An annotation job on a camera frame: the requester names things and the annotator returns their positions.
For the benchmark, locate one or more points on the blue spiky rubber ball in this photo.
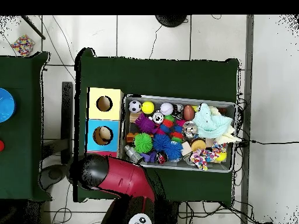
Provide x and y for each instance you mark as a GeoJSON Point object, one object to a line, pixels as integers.
{"type": "Point", "coordinates": [173, 150]}

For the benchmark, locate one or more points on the mint green muslin cloth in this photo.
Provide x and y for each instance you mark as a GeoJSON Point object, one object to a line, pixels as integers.
{"type": "Point", "coordinates": [210, 123]}

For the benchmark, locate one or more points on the multicoloured printed cloth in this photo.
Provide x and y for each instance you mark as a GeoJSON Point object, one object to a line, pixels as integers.
{"type": "Point", "coordinates": [201, 158]}

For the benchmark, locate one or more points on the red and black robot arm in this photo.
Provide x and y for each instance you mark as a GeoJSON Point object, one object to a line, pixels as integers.
{"type": "Point", "coordinates": [123, 177]}

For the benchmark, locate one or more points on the silver mesh bin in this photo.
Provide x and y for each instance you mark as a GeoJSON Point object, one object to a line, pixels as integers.
{"type": "Point", "coordinates": [168, 166]}

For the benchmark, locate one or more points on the wooden box with three holes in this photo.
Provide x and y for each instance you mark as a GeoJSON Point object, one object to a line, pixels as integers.
{"type": "Point", "coordinates": [105, 144]}

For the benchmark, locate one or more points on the purple spiky rubber ball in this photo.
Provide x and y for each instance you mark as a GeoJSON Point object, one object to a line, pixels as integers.
{"type": "Point", "coordinates": [146, 123]}

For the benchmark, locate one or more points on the yellow tennis ball toy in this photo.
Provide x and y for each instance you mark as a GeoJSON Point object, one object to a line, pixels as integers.
{"type": "Point", "coordinates": [147, 107]}

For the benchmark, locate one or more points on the green spiky rubber ball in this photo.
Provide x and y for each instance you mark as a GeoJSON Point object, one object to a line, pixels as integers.
{"type": "Point", "coordinates": [143, 142]}

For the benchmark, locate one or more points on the small soccer ball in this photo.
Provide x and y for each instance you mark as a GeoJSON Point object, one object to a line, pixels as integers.
{"type": "Point", "coordinates": [135, 106]}

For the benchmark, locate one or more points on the dark green table cloth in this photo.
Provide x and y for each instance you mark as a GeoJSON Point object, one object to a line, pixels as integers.
{"type": "Point", "coordinates": [21, 163]}
{"type": "Point", "coordinates": [151, 77]}

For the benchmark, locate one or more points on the black upright panel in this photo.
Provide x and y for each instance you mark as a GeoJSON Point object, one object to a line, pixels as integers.
{"type": "Point", "coordinates": [66, 121]}

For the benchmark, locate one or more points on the black round stand base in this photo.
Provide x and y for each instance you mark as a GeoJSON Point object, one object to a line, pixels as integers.
{"type": "Point", "coordinates": [171, 20]}

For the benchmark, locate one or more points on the dark grey round base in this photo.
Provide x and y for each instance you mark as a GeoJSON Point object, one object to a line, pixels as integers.
{"type": "Point", "coordinates": [52, 175]}

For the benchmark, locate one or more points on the grey metal pole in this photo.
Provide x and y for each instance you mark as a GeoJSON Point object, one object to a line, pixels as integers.
{"type": "Point", "coordinates": [249, 46]}

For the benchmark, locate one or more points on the blue bowl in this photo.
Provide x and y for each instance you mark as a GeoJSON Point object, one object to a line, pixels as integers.
{"type": "Point", "coordinates": [5, 105]}

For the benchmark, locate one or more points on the multicoloured patterned bag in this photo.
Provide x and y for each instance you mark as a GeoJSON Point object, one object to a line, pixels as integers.
{"type": "Point", "coordinates": [23, 45]}

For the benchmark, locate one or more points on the red-orange round object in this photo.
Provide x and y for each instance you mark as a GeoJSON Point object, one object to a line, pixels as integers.
{"type": "Point", "coordinates": [1, 145]}

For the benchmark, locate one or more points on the thin black rod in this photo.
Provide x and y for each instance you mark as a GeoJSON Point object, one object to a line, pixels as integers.
{"type": "Point", "coordinates": [33, 28]}

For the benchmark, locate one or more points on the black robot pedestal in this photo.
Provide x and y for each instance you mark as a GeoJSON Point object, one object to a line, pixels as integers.
{"type": "Point", "coordinates": [171, 213]}

